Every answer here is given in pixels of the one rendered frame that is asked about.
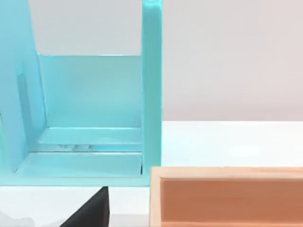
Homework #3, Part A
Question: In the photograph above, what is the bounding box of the shallow salmon-coloured box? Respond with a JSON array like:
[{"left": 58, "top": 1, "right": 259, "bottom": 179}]
[{"left": 148, "top": 166, "right": 303, "bottom": 227}]

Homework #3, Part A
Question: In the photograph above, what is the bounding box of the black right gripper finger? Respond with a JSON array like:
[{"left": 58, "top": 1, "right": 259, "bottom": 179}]
[{"left": 59, "top": 186, "right": 110, "bottom": 227}]

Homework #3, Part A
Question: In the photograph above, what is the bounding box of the light blue rack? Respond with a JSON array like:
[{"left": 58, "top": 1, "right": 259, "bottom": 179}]
[{"left": 0, "top": 0, "right": 163, "bottom": 187}]

